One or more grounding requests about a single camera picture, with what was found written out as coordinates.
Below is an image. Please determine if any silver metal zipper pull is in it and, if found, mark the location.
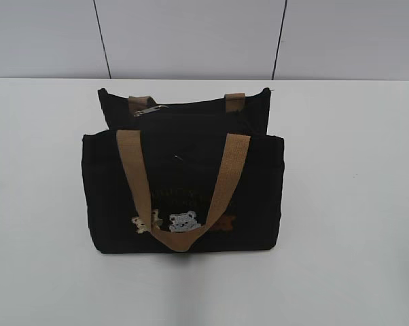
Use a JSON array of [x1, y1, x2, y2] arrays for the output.
[[133, 105, 168, 117]]

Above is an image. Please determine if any black canvas tote bag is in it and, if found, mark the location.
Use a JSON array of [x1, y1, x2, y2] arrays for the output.
[[82, 88, 285, 254]]

